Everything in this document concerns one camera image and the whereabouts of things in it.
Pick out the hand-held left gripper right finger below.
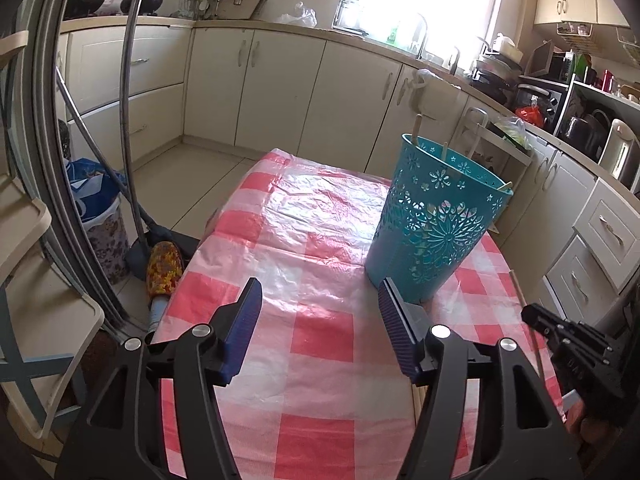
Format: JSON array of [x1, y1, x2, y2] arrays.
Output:
[[377, 276, 586, 480]]

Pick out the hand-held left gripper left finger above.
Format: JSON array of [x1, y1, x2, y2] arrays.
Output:
[[55, 276, 263, 480]]

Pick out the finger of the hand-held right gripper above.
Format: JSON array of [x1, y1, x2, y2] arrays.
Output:
[[521, 303, 627, 412]]

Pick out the teal perforated plastic basket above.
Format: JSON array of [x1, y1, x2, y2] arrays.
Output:
[[363, 133, 515, 305]]

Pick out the red white checked tablecloth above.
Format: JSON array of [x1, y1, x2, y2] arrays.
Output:
[[149, 148, 567, 480]]

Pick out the floral patterned duster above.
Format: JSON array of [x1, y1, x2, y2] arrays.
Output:
[[144, 241, 186, 332]]

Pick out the open cream drawer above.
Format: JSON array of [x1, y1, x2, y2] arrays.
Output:
[[572, 177, 640, 294]]

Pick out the cream base cabinets beside drawers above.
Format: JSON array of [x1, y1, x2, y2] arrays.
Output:
[[492, 135, 599, 307]]

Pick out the floral trash bin blue bag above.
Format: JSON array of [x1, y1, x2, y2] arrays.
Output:
[[66, 158, 133, 286]]

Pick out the white electric thermos pot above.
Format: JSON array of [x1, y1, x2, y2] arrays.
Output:
[[597, 118, 640, 184]]

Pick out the cream blue folding step shelf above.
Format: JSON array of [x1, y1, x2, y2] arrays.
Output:
[[0, 29, 107, 442]]

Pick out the black kettle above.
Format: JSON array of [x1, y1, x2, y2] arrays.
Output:
[[562, 109, 609, 159]]

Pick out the grey metal pole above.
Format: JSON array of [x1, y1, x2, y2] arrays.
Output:
[[54, 66, 152, 232]]

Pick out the bag of green vegetables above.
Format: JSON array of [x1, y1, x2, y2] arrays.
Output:
[[492, 115, 534, 152]]

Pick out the red plastic bag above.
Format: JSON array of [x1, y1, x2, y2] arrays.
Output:
[[515, 104, 545, 129]]

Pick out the cream base cabinets under sink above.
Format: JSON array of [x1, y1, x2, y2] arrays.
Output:
[[182, 24, 468, 177]]

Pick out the black toaster oven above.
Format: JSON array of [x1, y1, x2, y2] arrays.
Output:
[[514, 82, 572, 134]]

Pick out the white countertop shelf rack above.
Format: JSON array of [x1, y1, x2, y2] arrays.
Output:
[[564, 76, 640, 162]]

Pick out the cream base cabinets with drawers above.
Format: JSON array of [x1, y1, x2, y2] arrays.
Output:
[[59, 21, 194, 162]]

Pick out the stack of pots and dishes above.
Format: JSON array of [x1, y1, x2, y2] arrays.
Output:
[[472, 34, 524, 99]]

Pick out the chrome sink faucet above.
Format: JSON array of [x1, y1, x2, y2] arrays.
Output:
[[411, 11, 432, 59]]

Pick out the white plastic bag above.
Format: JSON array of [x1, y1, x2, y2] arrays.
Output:
[[273, 2, 319, 29]]

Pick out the beige cutting board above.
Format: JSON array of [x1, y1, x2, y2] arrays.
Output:
[[214, 0, 264, 19]]

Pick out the black pot on stove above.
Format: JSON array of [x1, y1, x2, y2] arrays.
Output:
[[121, 0, 164, 17]]

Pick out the black wok on stove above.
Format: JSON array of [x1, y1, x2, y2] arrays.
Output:
[[64, 0, 114, 19]]

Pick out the white hanging wire basket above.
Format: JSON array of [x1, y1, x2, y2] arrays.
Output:
[[616, 26, 640, 67]]

